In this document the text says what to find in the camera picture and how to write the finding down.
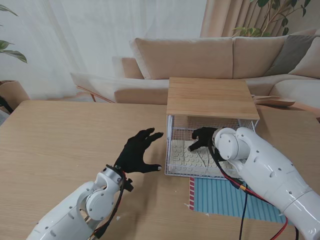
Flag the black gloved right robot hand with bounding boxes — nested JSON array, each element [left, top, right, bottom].
[[188, 126, 219, 152]]

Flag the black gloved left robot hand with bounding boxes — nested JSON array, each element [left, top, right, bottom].
[[113, 127, 165, 175]]

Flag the thin white cable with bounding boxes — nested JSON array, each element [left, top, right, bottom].
[[197, 147, 213, 174]]

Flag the white wire drawer basket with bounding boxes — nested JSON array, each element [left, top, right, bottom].
[[164, 116, 258, 180]]

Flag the cream round-key keyboard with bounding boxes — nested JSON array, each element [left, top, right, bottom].
[[169, 139, 241, 177]]

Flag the blue striped mouse pad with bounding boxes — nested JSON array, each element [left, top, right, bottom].
[[187, 176, 296, 225]]

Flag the shallow wooden tray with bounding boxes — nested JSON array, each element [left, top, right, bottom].
[[251, 94, 296, 108]]

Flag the beige sectional sofa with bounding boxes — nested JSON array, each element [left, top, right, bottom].
[[113, 28, 320, 111]]

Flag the white lounge chair wooden legs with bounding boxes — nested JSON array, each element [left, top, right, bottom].
[[69, 71, 118, 104]]

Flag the tall green leafy plant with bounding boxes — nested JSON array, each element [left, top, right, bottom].
[[232, 0, 312, 38]]

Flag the beige pleated curtain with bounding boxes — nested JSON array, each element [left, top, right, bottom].
[[199, 0, 320, 39]]

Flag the grey sofa cushion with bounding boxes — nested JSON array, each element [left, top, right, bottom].
[[266, 34, 316, 77]]

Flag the cream sofa cushion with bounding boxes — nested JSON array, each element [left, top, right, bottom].
[[288, 37, 320, 80]]

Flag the white sheer curtain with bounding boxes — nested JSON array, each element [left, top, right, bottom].
[[0, 0, 208, 101]]

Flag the beige woven planter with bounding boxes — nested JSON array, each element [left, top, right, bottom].
[[0, 79, 31, 106]]

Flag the black stand piece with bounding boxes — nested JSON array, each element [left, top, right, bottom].
[[0, 96, 14, 115]]

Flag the broad-leaf green plant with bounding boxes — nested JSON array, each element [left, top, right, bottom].
[[0, 4, 28, 64]]

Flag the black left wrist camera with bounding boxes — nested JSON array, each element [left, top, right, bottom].
[[123, 177, 135, 193]]

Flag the wood top wire organizer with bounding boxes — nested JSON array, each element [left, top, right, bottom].
[[166, 76, 261, 148]]

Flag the black red left arm cable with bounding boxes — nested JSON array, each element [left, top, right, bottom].
[[91, 171, 127, 238]]

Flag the black red arm cable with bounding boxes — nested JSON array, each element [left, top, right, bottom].
[[91, 171, 127, 238], [207, 138, 300, 240]]

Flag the black red right arm cable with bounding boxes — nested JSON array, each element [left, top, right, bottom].
[[207, 138, 300, 240]]

